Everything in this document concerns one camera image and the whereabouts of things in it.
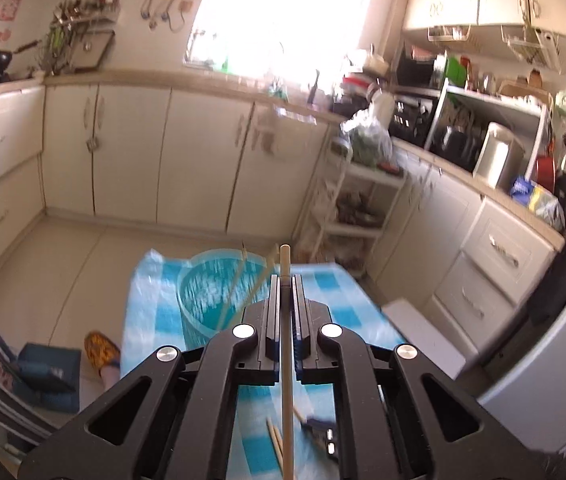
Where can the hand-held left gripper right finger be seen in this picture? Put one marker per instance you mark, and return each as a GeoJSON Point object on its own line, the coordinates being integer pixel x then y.
{"type": "Point", "coordinates": [299, 310]}

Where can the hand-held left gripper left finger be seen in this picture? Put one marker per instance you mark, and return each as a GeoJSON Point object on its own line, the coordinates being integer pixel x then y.
{"type": "Point", "coordinates": [273, 310]}

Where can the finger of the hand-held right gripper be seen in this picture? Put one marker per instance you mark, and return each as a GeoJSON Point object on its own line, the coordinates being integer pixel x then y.
{"type": "Point", "coordinates": [320, 432]}

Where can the wooden chopstick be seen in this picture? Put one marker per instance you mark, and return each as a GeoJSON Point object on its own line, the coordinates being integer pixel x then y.
{"type": "Point", "coordinates": [300, 414]}
{"type": "Point", "coordinates": [258, 285]}
{"type": "Point", "coordinates": [286, 260]}
{"type": "Point", "coordinates": [233, 285]}

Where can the row of wooden chopsticks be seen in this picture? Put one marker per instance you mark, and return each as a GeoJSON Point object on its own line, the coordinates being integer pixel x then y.
{"type": "Point", "coordinates": [275, 440]}

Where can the teal perforated plastic basket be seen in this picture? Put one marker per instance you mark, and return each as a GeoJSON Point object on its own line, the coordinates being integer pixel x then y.
{"type": "Point", "coordinates": [203, 300]}

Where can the blue white checkered tablecloth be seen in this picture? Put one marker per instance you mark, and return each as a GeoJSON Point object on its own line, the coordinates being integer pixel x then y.
{"type": "Point", "coordinates": [163, 310]}

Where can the white shelf cart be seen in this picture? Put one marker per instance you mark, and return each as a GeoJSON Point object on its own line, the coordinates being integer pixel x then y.
{"type": "Point", "coordinates": [348, 210]}

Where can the white stool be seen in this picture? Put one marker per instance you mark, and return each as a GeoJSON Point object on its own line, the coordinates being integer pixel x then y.
{"type": "Point", "coordinates": [423, 332]}

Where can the cream lower cabinet doors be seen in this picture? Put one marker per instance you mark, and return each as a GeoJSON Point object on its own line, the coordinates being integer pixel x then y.
{"type": "Point", "coordinates": [188, 160]}

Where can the orange patterned slipper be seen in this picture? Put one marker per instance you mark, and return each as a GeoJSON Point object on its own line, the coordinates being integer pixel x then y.
{"type": "Point", "coordinates": [102, 350]}

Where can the cream cabinet with drawers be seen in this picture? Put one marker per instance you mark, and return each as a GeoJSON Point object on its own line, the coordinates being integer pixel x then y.
{"type": "Point", "coordinates": [463, 240]}

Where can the green vegetable bag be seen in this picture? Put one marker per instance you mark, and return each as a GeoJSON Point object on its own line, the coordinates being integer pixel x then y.
{"type": "Point", "coordinates": [368, 140]}

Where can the black microwave oven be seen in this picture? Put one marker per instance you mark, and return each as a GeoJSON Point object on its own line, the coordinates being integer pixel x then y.
{"type": "Point", "coordinates": [413, 117]}

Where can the blue box on floor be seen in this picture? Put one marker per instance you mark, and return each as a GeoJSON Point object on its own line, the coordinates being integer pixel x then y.
{"type": "Point", "coordinates": [50, 375]}

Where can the blue snack packet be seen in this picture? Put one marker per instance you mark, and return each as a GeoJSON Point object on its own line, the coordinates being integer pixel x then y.
{"type": "Point", "coordinates": [528, 190]}

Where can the red pot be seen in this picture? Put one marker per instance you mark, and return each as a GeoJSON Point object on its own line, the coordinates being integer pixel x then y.
{"type": "Point", "coordinates": [545, 175]}

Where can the white counter rack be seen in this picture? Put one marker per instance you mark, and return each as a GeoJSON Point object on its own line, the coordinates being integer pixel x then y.
{"type": "Point", "coordinates": [493, 105]}

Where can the bright kitchen window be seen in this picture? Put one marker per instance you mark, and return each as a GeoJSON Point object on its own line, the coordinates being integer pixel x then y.
{"type": "Point", "coordinates": [283, 15]}

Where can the dark framed tray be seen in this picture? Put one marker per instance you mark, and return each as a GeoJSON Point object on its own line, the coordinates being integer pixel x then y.
{"type": "Point", "coordinates": [94, 50]}

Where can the wall utensil rack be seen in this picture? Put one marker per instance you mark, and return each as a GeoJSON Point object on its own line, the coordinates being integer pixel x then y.
{"type": "Point", "coordinates": [78, 20]}

